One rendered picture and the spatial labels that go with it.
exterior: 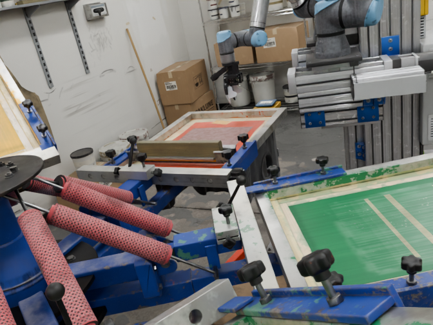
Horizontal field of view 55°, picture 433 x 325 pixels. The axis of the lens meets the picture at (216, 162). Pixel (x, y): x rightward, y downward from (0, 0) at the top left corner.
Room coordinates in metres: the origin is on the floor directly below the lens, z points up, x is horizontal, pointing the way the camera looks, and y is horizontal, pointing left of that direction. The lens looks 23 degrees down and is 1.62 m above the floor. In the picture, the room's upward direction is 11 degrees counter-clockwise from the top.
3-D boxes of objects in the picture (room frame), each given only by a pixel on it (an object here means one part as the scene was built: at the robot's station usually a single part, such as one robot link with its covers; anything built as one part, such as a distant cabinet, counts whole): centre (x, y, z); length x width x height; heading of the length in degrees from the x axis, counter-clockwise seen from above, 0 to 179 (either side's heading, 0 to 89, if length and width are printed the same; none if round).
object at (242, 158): (1.50, -0.08, 0.97); 0.30 x 0.05 x 0.07; 151
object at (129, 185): (1.36, 0.32, 1.02); 0.17 x 0.06 x 0.05; 151
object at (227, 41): (2.16, -0.16, 1.35); 0.09 x 0.08 x 0.11; 115
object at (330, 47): (1.80, -0.58, 1.31); 0.15 x 0.15 x 0.10
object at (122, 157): (1.77, 0.40, 0.97); 0.30 x 0.05 x 0.07; 151
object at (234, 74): (2.16, -0.17, 1.19); 0.09 x 0.08 x 0.12; 61
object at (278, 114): (1.85, 0.04, 0.97); 0.79 x 0.58 x 0.04; 151
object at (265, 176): (1.81, -0.15, 0.79); 0.46 x 0.09 x 0.33; 151
